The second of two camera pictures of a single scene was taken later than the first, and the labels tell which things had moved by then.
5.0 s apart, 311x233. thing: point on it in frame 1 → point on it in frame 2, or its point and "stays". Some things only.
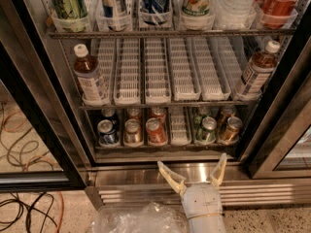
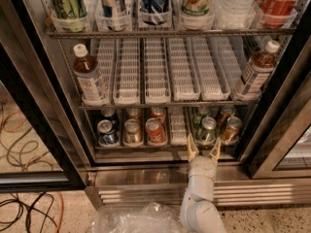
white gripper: (201, 200) → (203, 167)
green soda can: (206, 132) stays
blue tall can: (155, 5) stays
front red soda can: (156, 133) stays
